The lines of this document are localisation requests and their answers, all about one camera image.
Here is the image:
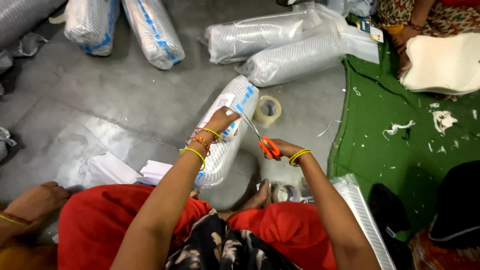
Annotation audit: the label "person's left hand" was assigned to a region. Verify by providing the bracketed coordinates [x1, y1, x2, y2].
[203, 106, 242, 134]

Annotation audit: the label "person's right hand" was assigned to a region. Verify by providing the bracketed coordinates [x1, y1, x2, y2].
[260, 138, 305, 162]

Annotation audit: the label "white paper label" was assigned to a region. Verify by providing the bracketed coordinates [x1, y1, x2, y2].
[197, 93, 241, 142]

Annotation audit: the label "orange handled scissors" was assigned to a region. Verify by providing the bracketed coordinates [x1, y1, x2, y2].
[240, 112, 281, 160]

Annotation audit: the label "plastic roll blue print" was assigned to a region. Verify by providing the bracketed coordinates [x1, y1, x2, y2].
[194, 75, 260, 188]
[64, 0, 121, 57]
[121, 0, 186, 71]

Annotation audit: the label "pair of yellow bangles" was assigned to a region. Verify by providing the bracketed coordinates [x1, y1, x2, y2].
[288, 149, 313, 167]

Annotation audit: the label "thin yellow and red bangle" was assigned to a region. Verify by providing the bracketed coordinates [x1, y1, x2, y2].
[194, 127, 223, 144]

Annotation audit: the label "orange and red bangles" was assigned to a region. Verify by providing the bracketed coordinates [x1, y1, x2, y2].
[185, 136, 211, 156]

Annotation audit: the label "thin white strip scrap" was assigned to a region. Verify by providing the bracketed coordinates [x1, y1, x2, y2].
[317, 119, 343, 138]

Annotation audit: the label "clear packing tape roll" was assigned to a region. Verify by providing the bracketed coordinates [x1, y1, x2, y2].
[253, 95, 282, 127]
[271, 182, 302, 203]

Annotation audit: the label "person's bare foot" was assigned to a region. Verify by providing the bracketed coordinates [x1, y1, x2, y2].
[235, 179, 273, 212]

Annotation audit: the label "stack of white paper labels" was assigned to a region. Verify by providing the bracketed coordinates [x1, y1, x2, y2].
[136, 160, 174, 187]

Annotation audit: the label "clear plastic wrapped white roll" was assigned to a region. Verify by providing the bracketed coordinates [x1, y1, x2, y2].
[330, 173, 397, 270]
[235, 29, 347, 88]
[204, 9, 324, 64]

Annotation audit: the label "green floor mat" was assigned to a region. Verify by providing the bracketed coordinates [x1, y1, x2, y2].
[327, 14, 480, 242]

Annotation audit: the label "long white foam scrap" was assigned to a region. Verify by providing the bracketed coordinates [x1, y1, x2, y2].
[382, 119, 416, 141]

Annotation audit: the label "white folded paper sheet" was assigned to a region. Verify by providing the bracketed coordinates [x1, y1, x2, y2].
[87, 151, 142, 187]

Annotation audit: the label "person's black floral top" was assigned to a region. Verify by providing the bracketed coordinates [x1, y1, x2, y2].
[164, 210, 302, 270]

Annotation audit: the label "printed card tags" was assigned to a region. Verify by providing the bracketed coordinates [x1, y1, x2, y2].
[355, 18, 385, 43]

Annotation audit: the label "crumpled white foam scrap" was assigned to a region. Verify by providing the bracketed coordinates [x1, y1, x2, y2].
[432, 110, 458, 136]

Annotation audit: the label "person's red trousers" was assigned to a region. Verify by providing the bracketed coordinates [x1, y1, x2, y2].
[57, 184, 337, 270]

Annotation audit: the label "stack of cream foam sheets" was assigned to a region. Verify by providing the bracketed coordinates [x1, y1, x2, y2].
[399, 32, 480, 96]

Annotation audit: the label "large black bag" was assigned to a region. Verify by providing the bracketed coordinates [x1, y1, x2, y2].
[428, 160, 480, 249]

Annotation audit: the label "red patterned cloth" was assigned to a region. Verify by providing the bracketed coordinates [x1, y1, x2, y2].
[408, 225, 480, 270]

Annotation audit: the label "crumpled clear plastic wrap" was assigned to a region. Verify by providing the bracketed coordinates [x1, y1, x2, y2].
[0, 127, 18, 163]
[0, 32, 50, 76]

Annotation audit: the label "grey plastic wrapped roll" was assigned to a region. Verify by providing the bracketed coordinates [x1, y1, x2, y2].
[0, 0, 67, 49]

